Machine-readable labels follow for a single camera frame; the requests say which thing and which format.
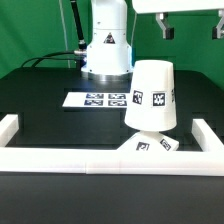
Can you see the white marker sheet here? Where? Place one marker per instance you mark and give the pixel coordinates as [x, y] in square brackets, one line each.
[95, 100]

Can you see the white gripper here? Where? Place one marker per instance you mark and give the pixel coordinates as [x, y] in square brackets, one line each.
[160, 6]

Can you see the white lamp base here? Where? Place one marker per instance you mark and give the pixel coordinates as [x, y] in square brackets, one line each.
[143, 141]

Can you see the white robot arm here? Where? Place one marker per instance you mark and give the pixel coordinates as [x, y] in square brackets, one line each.
[109, 56]

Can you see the white U-shaped fence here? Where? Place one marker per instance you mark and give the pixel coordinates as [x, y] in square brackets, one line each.
[45, 160]

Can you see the white lamp shade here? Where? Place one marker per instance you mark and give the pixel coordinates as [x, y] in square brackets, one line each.
[151, 103]

